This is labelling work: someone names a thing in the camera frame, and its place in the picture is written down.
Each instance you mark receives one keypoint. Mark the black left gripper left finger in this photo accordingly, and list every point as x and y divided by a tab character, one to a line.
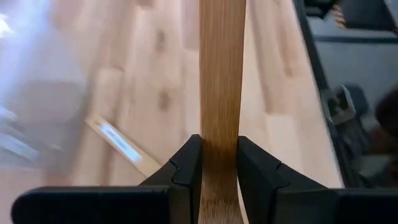
186	174

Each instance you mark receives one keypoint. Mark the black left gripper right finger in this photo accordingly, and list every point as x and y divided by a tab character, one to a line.
258	177

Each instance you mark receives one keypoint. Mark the low clear plastic bin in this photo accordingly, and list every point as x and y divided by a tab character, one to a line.
37	102

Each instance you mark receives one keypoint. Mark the grey metal bracket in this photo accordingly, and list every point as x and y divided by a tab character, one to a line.
340	109

